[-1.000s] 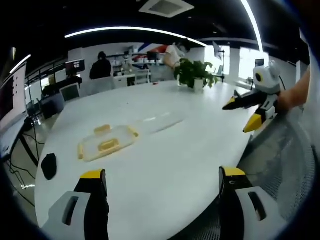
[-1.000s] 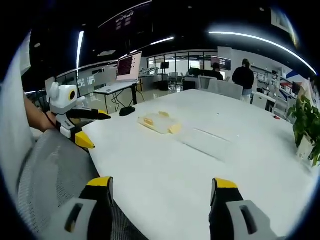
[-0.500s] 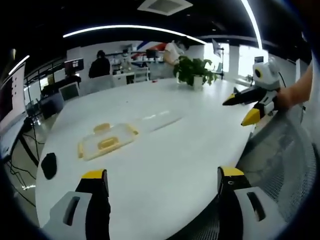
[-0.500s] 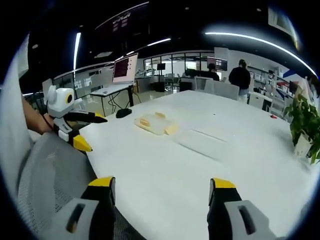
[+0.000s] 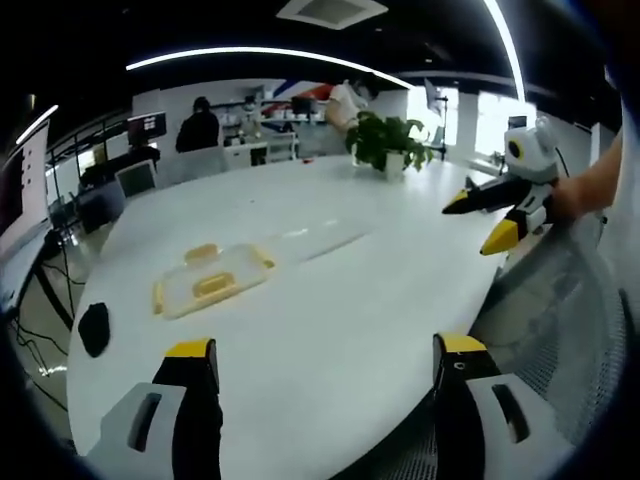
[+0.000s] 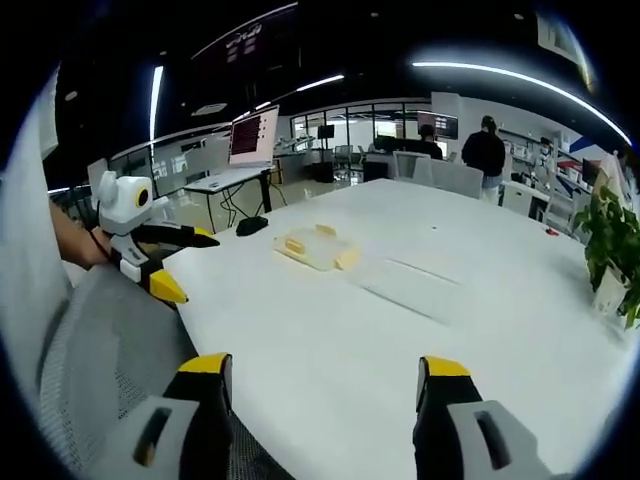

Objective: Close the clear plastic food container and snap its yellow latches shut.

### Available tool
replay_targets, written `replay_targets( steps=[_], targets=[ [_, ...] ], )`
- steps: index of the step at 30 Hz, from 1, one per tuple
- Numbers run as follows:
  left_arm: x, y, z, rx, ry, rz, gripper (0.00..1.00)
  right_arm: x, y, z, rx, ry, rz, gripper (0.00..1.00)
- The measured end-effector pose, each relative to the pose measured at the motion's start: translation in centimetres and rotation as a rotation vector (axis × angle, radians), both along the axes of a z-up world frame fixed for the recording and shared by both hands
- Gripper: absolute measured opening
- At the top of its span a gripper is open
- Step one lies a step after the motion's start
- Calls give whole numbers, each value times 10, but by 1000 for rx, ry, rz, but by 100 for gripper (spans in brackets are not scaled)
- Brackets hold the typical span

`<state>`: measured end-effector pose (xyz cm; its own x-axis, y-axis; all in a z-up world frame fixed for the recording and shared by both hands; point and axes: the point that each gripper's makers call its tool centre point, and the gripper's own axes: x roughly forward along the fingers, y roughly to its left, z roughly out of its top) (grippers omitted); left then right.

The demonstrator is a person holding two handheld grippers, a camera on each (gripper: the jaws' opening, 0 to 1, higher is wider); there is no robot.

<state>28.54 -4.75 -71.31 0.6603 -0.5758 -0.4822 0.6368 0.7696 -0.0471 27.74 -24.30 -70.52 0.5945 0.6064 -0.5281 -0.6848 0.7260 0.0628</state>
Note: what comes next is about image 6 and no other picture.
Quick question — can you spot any wall monitor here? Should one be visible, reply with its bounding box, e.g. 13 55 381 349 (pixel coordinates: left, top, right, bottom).
416 111 459 142

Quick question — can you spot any green potted plant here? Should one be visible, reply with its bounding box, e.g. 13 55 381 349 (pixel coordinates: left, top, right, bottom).
571 183 640 331

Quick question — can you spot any clear tray with yellow items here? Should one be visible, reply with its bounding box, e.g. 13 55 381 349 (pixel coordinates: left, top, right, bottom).
272 224 363 273

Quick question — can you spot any white desk with black legs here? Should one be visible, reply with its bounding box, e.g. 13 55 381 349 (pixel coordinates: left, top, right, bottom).
182 167 289 236

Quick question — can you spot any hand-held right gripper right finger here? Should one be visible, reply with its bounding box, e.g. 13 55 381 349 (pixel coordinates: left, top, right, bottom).
412 355 557 480

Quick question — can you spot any dark hanging ceiling sign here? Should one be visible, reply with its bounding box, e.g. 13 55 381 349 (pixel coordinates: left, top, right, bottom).
190 1 300 67

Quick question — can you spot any long ceiling light strip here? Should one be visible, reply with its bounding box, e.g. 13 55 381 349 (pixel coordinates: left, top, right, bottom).
149 64 166 145
294 74 346 94
411 60 633 147

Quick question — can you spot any person's white shirt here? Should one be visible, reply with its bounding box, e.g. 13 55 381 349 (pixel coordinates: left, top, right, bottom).
0 64 74 361

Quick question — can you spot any small black monitor on stand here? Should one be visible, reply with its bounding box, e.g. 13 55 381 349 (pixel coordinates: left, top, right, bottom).
317 125 336 164

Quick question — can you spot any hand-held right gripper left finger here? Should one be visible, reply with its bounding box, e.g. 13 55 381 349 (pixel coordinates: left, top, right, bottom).
102 352 234 480

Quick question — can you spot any grey mesh office chair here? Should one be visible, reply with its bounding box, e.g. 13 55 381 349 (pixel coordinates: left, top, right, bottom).
38 258 294 480

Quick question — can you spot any open laptop with pink screen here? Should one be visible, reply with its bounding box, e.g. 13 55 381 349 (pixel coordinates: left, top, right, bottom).
199 104 281 189

